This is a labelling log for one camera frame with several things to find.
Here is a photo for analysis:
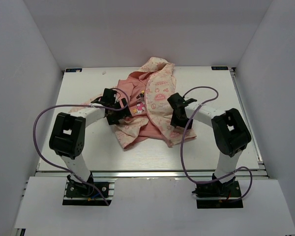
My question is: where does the blue label sticker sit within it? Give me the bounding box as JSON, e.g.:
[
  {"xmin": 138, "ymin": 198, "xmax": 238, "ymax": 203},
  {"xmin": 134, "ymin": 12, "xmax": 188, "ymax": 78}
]
[
  {"xmin": 211, "ymin": 66, "xmax": 229, "ymax": 70},
  {"xmin": 65, "ymin": 68, "xmax": 82, "ymax": 73}
]

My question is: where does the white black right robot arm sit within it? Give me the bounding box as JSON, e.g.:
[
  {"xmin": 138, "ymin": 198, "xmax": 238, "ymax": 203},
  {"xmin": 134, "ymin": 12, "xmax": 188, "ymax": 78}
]
[{"xmin": 167, "ymin": 93, "xmax": 252, "ymax": 196}]

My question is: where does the aluminium table edge rail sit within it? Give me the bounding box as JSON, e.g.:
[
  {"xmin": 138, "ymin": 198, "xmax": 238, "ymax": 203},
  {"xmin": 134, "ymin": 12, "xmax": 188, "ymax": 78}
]
[{"xmin": 35, "ymin": 169, "xmax": 270, "ymax": 180}]

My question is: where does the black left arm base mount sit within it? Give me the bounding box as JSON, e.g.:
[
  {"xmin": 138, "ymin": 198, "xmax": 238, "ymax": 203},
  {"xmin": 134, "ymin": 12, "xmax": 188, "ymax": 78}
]
[{"xmin": 62, "ymin": 175, "xmax": 115, "ymax": 207}]

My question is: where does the blue label sticker left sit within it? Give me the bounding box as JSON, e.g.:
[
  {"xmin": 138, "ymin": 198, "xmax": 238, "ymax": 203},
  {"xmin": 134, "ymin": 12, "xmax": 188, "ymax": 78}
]
[{"xmin": 65, "ymin": 68, "xmax": 82, "ymax": 73}]

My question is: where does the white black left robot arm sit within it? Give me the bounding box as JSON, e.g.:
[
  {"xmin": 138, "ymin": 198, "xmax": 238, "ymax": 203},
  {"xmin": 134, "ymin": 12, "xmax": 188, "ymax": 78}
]
[{"xmin": 49, "ymin": 88, "xmax": 132, "ymax": 196}]

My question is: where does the pink and cream printed jacket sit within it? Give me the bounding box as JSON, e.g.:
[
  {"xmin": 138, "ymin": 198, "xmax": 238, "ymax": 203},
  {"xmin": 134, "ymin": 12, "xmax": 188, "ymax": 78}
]
[{"xmin": 68, "ymin": 57, "xmax": 197, "ymax": 150}]

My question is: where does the blue label sticker right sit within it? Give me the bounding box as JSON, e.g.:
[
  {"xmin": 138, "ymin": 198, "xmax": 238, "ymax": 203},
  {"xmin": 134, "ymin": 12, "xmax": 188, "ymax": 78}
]
[{"xmin": 211, "ymin": 66, "xmax": 229, "ymax": 70}]

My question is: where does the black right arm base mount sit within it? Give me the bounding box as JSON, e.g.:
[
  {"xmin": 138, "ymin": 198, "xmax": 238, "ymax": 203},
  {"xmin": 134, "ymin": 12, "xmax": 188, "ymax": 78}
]
[{"xmin": 192, "ymin": 177, "xmax": 243, "ymax": 209}]

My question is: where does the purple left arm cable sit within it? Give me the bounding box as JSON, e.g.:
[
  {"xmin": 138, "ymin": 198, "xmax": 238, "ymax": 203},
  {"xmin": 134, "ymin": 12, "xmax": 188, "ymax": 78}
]
[{"xmin": 33, "ymin": 88, "xmax": 130, "ymax": 206}]

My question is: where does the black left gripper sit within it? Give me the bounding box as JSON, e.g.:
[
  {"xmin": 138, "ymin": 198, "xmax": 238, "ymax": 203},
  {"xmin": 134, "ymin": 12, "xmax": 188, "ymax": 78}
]
[{"xmin": 106, "ymin": 98, "xmax": 132, "ymax": 125}]

